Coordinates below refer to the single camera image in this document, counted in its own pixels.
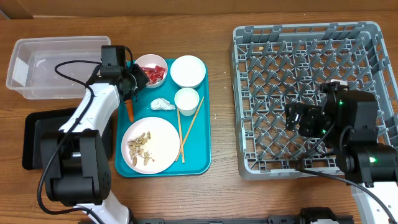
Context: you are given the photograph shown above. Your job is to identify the pink plate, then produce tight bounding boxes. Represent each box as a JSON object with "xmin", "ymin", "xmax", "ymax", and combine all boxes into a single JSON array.
[{"xmin": 121, "ymin": 117, "xmax": 180, "ymax": 174}]

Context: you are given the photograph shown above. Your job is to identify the white cup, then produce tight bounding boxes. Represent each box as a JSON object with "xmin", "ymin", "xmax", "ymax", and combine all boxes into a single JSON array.
[{"xmin": 174, "ymin": 88, "xmax": 200, "ymax": 116}]

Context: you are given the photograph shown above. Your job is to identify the white tissue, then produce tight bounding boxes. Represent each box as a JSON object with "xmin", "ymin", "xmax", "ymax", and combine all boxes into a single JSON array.
[{"xmin": 150, "ymin": 98, "xmax": 176, "ymax": 111}]

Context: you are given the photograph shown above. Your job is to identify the wooden chopstick left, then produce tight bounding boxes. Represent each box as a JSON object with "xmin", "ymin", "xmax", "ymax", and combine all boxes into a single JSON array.
[{"xmin": 176, "ymin": 110, "xmax": 185, "ymax": 164}]

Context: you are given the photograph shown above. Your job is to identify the teal serving tray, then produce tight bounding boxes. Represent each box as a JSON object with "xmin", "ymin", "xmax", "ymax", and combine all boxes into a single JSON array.
[{"xmin": 114, "ymin": 77, "xmax": 211, "ymax": 178}]

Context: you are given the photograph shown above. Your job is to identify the wooden chopstick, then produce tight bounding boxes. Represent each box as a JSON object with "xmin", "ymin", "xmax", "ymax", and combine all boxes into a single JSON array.
[
  {"xmin": 179, "ymin": 96, "xmax": 205, "ymax": 164},
  {"xmin": 176, "ymin": 110, "xmax": 185, "ymax": 164}
]

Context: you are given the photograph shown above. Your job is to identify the clear plastic bin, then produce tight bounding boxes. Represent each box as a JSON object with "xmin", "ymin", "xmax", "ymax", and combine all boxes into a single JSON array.
[{"xmin": 5, "ymin": 35, "xmax": 112, "ymax": 100}]

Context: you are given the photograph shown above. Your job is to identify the grey dishwasher rack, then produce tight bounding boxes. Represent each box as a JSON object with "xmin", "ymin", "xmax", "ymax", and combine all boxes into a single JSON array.
[{"xmin": 230, "ymin": 21, "xmax": 397, "ymax": 180}]

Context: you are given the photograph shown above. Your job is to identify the peanut shell scraps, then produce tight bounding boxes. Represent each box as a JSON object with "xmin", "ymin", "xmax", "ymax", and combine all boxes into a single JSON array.
[{"xmin": 127, "ymin": 131, "xmax": 155, "ymax": 166}]

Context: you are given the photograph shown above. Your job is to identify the red snack wrapper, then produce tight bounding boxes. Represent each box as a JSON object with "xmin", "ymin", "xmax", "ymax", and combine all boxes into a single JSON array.
[{"xmin": 142, "ymin": 65, "xmax": 165, "ymax": 85}]

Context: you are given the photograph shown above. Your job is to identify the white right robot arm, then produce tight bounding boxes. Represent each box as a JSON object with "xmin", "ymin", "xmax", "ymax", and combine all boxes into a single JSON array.
[{"xmin": 285, "ymin": 90, "xmax": 397, "ymax": 223}]

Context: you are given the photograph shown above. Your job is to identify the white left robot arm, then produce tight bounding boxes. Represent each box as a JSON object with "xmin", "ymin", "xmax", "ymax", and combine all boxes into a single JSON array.
[{"xmin": 37, "ymin": 45, "xmax": 149, "ymax": 223}]

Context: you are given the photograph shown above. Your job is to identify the wooden chopstick right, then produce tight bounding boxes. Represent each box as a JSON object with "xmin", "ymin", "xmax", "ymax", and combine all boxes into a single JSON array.
[{"xmin": 179, "ymin": 96, "xmax": 205, "ymax": 164}]

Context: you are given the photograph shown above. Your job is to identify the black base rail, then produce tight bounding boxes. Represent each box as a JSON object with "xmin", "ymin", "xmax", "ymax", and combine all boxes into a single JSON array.
[{"xmin": 131, "ymin": 207, "xmax": 354, "ymax": 224}]

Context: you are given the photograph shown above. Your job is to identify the orange carrot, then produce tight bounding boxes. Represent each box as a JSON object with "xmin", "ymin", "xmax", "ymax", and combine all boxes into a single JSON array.
[{"xmin": 124, "ymin": 100, "xmax": 134, "ymax": 123}]

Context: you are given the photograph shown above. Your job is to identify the pink bowl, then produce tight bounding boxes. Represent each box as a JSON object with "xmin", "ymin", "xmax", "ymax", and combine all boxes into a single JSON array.
[{"xmin": 135, "ymin": 54, "xmax": 168, "ymax": 88}]

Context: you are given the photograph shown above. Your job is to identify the black tray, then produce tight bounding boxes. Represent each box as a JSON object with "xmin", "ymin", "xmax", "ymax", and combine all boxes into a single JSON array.
[{"xmin": 21, "ymin": 107, "xmax": 113, "ymax": 170}]

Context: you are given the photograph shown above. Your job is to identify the white bowl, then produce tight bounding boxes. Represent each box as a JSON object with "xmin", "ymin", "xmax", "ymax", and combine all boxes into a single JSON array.
[{"xmin": 170, "ymin": 55, "xmax": 206, "ymax": 88}]

